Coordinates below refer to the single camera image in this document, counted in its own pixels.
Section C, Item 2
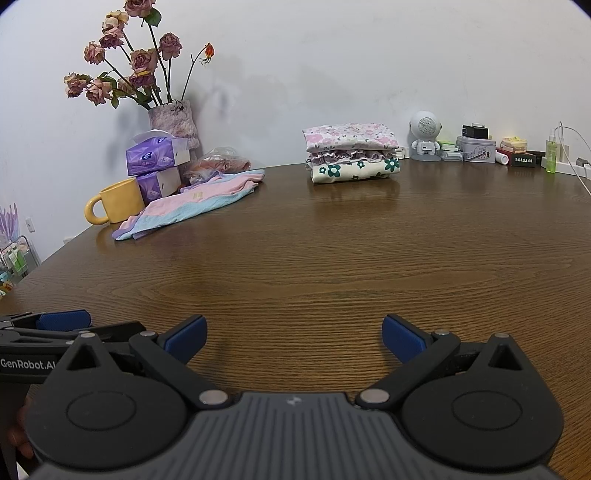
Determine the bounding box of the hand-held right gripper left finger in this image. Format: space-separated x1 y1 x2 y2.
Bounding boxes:
60 315 230 411

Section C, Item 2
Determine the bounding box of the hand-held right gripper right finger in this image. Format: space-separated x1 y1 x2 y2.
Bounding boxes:
356 314 529 411

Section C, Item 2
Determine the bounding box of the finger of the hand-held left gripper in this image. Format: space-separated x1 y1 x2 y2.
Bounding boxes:
0 310 92 331
0 321 146 345

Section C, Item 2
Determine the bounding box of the pink floral garment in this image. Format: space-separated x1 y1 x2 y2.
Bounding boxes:
302 122 400 167

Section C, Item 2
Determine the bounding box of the person's left hand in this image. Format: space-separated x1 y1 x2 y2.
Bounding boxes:
6 395 36 458

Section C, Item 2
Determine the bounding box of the purple strips bundle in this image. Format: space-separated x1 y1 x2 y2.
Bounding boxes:
0 203 22 246

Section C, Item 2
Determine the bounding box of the yellow mug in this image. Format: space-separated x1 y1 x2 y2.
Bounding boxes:
84 178 147 226

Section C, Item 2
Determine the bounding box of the pink and blue garment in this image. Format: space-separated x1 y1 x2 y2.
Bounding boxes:
112 168 266 241

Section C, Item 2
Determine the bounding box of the small purple tissue pack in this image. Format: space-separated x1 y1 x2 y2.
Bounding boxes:
136 166 184 206

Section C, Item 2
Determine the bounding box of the cream green-flowered folded garment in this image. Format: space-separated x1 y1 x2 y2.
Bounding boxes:
305 157 402 184

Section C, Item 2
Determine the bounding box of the large purple tissue pack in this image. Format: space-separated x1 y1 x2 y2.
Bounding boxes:
126 129 190 176

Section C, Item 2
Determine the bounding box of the clear plastic bag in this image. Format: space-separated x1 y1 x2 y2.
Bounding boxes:
180 147 253 185

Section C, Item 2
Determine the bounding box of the white robot speaker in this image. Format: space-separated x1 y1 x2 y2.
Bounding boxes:
409 110 445 162

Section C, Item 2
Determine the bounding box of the mottled pink vase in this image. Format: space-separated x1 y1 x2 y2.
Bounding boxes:
148 99 202 151

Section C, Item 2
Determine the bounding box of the green spray bottle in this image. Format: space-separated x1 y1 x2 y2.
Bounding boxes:
545 130 560 174

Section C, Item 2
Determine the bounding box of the white power strip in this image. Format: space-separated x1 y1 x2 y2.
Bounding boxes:
540 159 591 179

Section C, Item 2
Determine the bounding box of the dried rose bouquet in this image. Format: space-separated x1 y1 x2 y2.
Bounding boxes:
64 0 217 110

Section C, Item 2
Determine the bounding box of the wire rack with bottles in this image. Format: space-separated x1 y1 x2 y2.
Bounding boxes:
0 235 40 297

